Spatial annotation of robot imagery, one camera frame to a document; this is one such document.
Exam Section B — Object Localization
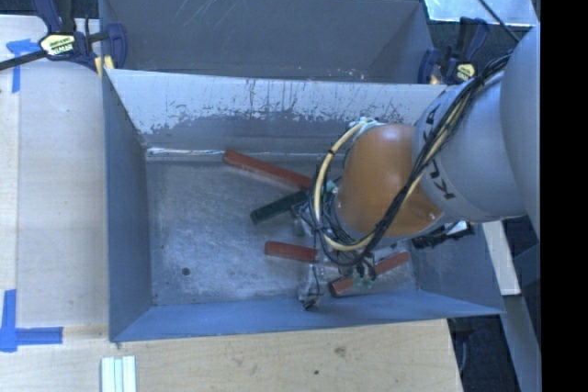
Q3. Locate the red-brown flat block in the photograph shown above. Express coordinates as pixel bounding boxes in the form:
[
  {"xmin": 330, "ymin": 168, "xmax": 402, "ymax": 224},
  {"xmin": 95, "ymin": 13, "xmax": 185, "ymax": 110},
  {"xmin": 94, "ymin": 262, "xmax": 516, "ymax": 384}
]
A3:
[
  {"xmin": 263, "ymin": 240, "xmax": 320, "ymax": 263},
  {"xmin": 221, "ymin": 149, "xmax": 314, "ymax": 190},
  {"xmin": 327, "ymin": 250, "xmax": 412, "ymax": 297}
]

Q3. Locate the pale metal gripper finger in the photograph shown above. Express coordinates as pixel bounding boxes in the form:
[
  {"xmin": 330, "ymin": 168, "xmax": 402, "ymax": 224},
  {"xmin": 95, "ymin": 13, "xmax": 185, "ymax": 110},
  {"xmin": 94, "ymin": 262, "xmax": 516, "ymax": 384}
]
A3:
[
  {"xmin": 299, "ymin": 263, "xmax": 323, "ymax": 306},
  {"xmin": 292, "ymin": 203, "xmax": 319, "ymax": 238}
]

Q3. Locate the pale wood board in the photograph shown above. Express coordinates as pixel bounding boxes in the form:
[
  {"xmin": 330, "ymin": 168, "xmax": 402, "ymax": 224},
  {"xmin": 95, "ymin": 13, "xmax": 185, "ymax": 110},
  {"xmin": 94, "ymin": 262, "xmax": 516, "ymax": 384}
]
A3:
[{"xmin": 16, "ymin": 59, "xmax": 111, "ymax": 330}]

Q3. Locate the dark green flat block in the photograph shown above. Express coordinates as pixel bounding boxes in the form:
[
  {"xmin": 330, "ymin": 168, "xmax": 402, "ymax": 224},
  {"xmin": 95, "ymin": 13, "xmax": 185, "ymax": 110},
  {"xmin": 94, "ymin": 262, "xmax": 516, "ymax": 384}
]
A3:
[{"xmin": 249, "ymin": 189, "xmax": 310, "ymax": 226}]

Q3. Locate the grey metal bin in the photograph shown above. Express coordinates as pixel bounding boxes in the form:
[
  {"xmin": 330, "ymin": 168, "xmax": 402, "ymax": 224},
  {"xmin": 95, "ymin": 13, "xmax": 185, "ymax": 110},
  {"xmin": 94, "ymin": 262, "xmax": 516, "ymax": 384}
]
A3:
[{"xmin": 96, "ymin": 0, "xmax": 507, "ymax": 343}]

